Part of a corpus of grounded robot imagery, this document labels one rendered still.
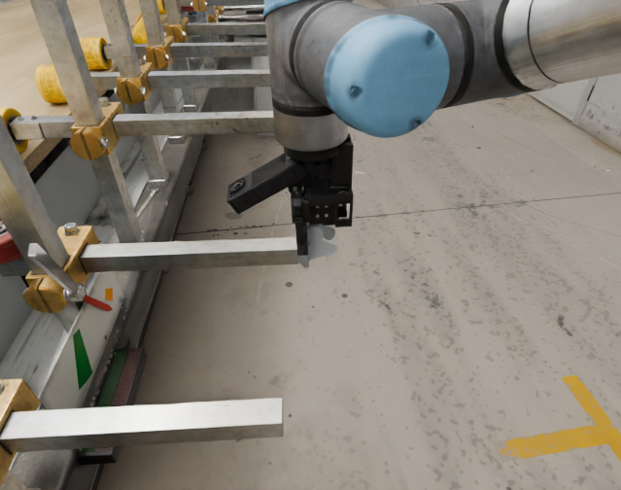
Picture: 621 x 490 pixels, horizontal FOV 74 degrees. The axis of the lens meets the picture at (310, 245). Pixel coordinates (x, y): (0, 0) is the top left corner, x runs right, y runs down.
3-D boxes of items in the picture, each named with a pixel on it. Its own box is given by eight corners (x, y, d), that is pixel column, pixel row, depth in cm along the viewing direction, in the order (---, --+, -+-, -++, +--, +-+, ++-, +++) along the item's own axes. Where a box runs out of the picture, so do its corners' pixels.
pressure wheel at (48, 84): (63, 56, 91) (57, 86, 88) (81, 82, 99) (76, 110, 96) (35, 56, 91) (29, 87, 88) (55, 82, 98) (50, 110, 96)
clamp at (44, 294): (103, 250, 67) (92, 225, 64) (71, 313, 57) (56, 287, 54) (67, 251, 67) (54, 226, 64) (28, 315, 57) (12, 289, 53)
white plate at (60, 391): (126, 297, 76) (110, 255, 69) (72, 438, 56) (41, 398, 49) (123, 297, 76) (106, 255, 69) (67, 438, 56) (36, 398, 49)
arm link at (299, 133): (271, 119, 45) (273, 88, 53) (275, 159, 48) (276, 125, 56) (353, 115, 46) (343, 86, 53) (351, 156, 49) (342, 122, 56)
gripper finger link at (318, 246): (338, 277, 63) (338, 228, 57) (298, 279, 63) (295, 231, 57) (336, 263, 65) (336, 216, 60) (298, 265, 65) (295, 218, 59)
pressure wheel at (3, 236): (67, 266, 68) (38, 207, 60) (46, 302, 62) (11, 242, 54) (17, 268, 67) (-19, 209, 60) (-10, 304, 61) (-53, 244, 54)
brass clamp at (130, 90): (159, 84, 100) (155, 61, 96) (146, 105, 89) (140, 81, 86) (133, 85, 99) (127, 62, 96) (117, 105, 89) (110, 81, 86)
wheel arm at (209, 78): (278, 82, 98) (277, 66, 95) (278, 87, 95) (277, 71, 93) (60, 87, 96) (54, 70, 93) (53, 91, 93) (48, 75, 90)
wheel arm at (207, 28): (278, 31, 136) (277, 21, 134) (278, 34, 134) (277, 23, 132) (165, 33, 134) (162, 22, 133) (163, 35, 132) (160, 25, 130)
